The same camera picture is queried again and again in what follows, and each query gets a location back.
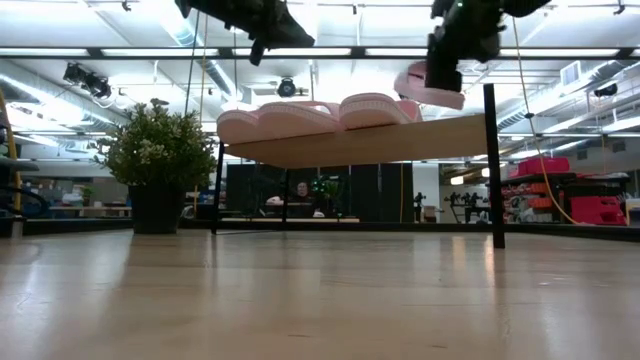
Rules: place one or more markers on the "small background plant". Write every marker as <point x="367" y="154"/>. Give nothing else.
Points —
<point x="327" y="192"/>

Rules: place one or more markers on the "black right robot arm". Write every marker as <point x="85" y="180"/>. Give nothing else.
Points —
<point x="525" y="6"/>

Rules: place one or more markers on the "black room divider panels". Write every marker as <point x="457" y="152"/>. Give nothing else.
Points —
<point x="370" y="192"/>

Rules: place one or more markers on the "red storage box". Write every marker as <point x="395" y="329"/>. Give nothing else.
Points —
<point x="542" y="166"/>
<point x="597" y="210"/>

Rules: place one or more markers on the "wooden shelf with black legs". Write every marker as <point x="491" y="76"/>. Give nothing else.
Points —
<point x="375" y="145"/>

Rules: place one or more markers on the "black aluminium table frame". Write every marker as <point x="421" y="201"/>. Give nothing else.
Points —
<point x="75" y="226"/>

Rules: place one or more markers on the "black ceiling-mounted camera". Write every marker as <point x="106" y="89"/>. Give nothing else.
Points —
<point x="286" y="87"/>

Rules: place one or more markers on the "yellow pole with black end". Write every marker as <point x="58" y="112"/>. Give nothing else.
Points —
<point x="11" y="150"/>

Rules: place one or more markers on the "person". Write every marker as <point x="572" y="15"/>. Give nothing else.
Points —
<point x="302" y="192"/>

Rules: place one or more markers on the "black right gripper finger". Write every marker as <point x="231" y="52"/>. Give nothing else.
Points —
<point x="444" y="75"/>

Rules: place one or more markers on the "green potted plant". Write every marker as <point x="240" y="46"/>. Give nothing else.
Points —
<point x="155" y="150"/>

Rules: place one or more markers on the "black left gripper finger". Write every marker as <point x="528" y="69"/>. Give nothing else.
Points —
<point x="292" y="27"/>
<point x="292" y="44"/>

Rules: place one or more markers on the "small black ceiling device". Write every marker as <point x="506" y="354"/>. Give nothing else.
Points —
<point x="605" y="90"/>

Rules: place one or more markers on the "overhead frame bar with lights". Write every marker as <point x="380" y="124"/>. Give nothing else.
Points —
<point x="357" y="52"/>

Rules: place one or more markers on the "black ceiling spotlight pair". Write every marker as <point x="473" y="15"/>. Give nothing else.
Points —
<point x="92" y="85"/>

